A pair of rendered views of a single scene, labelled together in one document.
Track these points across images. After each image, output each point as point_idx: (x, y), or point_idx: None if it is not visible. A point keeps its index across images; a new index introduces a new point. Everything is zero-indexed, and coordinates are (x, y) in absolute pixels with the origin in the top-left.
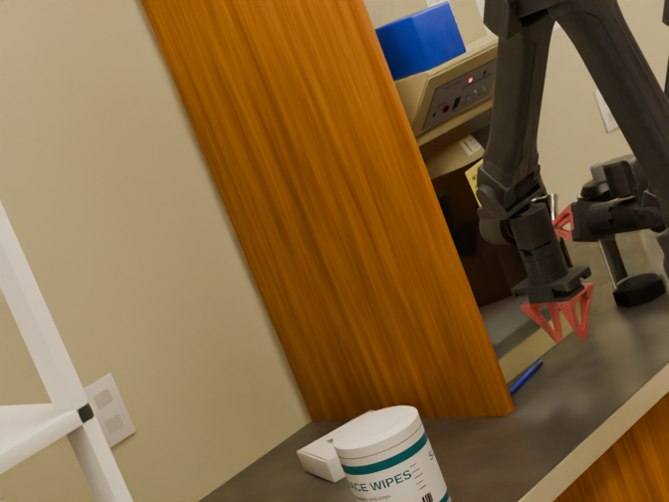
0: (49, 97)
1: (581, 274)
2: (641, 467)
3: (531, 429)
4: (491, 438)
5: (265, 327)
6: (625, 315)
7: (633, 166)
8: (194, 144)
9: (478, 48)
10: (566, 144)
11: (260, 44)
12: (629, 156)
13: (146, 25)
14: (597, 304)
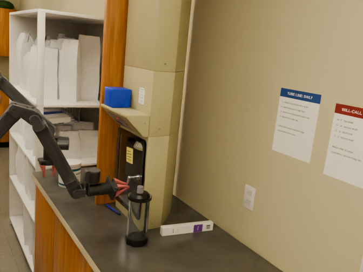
0: None
1: (39, 160)
2: (64, 233)
3: (76, 201)
4: (85, 198)
5: (177, 161)
6: (125, 233)
7: (84, 171)
8: (184, 101)
9: (112, 109)
10: (321, 243)
11: None
12: (89, 170)
13: (188, 61)
14: (152, 236)
